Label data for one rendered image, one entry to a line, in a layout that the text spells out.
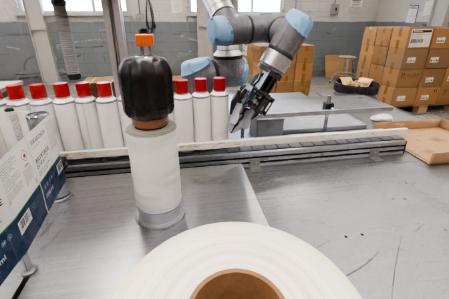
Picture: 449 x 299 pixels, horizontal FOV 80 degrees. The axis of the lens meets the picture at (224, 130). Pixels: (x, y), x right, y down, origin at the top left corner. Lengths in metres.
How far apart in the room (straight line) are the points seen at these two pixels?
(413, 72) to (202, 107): 3.81
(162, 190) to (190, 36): 5.66
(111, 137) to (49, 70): 5.93
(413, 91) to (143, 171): 4.18
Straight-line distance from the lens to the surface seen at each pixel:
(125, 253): 0.50
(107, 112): 0.74
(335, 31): 6.96
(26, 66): 6.89
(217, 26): 0.73
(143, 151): 0.45
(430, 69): 4.52
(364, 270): 0.58
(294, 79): 4.22
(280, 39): 0.72
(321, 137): 0.85
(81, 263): 0.51
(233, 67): 1.07
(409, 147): 1.10
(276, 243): 0.29
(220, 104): 0.74
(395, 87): 4.22
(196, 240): 0.29
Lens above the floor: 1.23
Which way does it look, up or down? 22 degrees down
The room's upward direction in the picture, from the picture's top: straight up
